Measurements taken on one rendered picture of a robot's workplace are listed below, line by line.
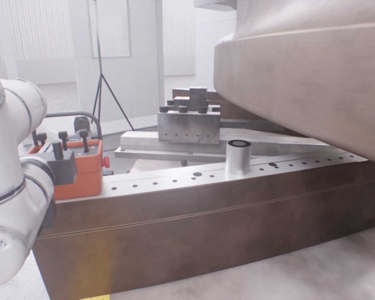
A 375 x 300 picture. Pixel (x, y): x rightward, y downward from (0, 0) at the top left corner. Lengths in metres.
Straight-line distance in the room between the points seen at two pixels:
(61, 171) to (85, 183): 0.22
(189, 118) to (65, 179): 1.31
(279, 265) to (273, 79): 0.68
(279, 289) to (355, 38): 0.78
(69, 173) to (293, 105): 0.58
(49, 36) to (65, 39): 0.74
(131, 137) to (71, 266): 1.28
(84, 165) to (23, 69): 13.27
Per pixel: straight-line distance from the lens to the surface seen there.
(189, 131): 1.71
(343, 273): 1.12
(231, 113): 2.73
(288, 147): 1.90
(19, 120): 0.33
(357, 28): 0.62
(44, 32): 14.04
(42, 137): 0.73
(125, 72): 3.82
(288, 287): 0.99
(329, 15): 0.81
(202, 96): 1.77
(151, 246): 0.81
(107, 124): 3.77
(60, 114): 0.76
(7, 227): 0.31
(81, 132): 0.70
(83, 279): 0.89
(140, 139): 1.92
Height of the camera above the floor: 1.04
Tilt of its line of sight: 21 degrees down
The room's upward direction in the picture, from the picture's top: straight up
